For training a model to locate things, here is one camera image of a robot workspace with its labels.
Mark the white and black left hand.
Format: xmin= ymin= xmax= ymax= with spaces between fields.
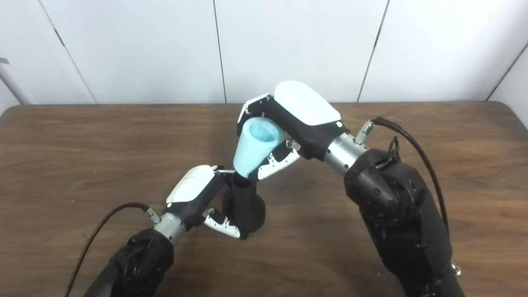
xmin=165 ymin=165 xmax=250 ymax=240

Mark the white and black right hand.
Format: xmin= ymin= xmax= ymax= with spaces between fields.
xmin=236 ymin=81 xmax=351 ymax=182

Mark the black flared nozzle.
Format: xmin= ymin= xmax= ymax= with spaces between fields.
xmin=222 ymin=173 xmax=266 ymax=236

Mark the light-blue hose piece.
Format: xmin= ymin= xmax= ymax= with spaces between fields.
xmin=233 ymin=117 xmax=285 ymax=180

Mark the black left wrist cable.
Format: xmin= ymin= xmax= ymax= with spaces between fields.
xmin=63 ymin=202 xmax=161 ymax=297

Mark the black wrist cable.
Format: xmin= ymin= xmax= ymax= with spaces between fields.
xmin=63 ymin=202 xmax=161 ymax=297
xmin=354 ymin=117 xmax=450 ymax=236

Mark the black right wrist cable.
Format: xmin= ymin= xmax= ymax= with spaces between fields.
xmin=354 ymin=117 xmax=450 ymax=236

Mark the white wall corner trim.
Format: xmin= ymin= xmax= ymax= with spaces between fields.
xmin=0 ymin=65 xmax=31 ymax=104

